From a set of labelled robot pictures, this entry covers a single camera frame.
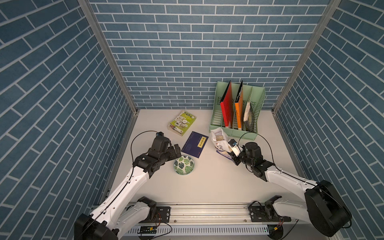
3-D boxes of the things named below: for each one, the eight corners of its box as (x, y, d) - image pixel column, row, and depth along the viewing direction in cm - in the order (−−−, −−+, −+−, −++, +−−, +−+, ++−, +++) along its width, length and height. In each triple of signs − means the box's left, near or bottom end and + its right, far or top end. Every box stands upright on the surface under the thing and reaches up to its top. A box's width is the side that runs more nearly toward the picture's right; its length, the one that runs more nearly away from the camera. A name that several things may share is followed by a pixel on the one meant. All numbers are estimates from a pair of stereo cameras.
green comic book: (166, 129, 110) (166, 126, 108) (182, 112, 121) (181, 109, 119) (181, 136, 106) (181, 134, 103) (196, 118, 117) (196, 116, 115)
